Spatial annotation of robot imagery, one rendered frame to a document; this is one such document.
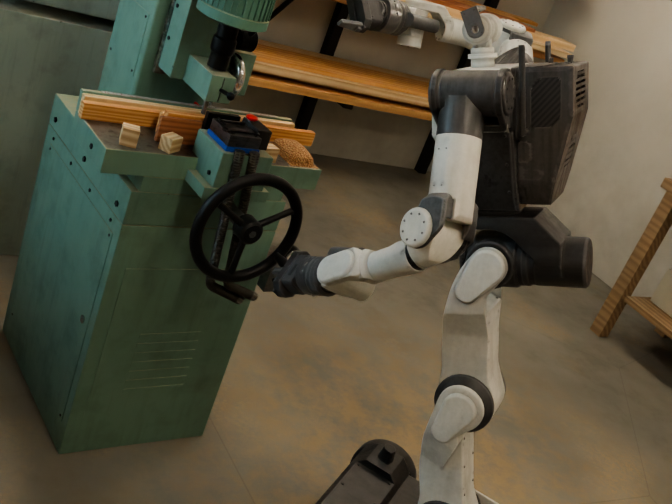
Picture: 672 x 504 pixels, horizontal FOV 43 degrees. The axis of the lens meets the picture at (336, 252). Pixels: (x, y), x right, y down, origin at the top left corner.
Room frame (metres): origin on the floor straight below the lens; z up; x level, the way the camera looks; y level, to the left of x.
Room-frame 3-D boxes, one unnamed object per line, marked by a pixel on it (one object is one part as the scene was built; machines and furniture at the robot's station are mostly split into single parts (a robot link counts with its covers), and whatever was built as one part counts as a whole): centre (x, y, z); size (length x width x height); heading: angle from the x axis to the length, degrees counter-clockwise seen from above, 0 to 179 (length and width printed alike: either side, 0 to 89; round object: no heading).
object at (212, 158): (1.92, 0.31, 0.91); 0.15 x 0.14 x 0.09; 133
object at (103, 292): (2.15, 0.52, 0.36); 0.58 x 0.45 x 0.71; 43
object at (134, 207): (2.15, 0.52, 0.76); 0.57 x 0.45 x 0.09; 43
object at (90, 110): (2.08, 0.42, 0.92); 0.67 x 0.02 x 0.04; 133
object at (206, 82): (2.08, 0.45, 1.03); 0.14 x 0.07 x 0.09; 43
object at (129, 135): (1.81, 0.53, 0.92); 0.04 x 0.04 x 0.04; 22
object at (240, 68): (2.24, 0.44, 1.02); 0.12 x 0.03 x 0.12; 43
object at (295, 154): (2.17, 0.20, 0.92); 0.14 x 0.09 x 0.04; 43
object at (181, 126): (1.97, 0.41, 0.93); 0.24 x 0.01 x 0.06; 133
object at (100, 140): (1.98, 0.37, 0.87); 0.61 x 0.30 x 0.06; 133
